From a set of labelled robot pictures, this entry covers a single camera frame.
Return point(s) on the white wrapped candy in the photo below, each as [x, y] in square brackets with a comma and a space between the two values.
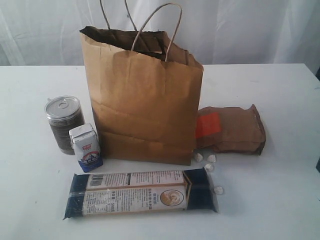
[218, 190]
[211, 158]
[209, 167]
[198, 157]

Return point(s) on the brown pouch with orange label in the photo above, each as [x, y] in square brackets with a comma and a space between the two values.
[230, 130]

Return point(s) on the dark blue noodle packet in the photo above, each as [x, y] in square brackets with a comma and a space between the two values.
[140, 192]

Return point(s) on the blue white milk carton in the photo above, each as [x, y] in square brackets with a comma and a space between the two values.
[86, 147]

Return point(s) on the brown paper shopping bag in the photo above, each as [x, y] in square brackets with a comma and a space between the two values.
[144, 92]

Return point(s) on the clear can of brown grains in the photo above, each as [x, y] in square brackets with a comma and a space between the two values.
[64, 113]

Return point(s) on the white backdrop curtain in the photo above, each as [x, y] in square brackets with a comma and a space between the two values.
[46, 32]

